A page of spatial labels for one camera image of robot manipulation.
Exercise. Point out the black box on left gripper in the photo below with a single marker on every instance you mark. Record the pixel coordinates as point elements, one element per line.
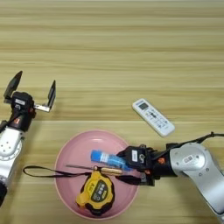
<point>22,101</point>

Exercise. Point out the blue glue stick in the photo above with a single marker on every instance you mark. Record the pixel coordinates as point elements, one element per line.
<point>108,159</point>

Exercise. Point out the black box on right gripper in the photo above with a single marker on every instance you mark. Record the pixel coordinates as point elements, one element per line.
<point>137,159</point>

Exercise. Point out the white remote control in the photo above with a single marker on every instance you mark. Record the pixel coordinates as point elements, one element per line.
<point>153,116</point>

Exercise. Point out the yellow black tape measure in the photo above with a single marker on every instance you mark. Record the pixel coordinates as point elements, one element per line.
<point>97,192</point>

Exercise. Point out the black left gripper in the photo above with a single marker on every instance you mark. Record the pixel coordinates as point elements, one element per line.
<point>23,119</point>

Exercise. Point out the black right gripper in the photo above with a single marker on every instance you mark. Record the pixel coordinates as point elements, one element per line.
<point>162,167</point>

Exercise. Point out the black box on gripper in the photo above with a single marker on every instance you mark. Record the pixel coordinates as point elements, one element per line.
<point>22,101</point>
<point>137,159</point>

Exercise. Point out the pink round plate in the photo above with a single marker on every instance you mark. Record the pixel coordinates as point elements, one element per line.
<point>73,151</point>

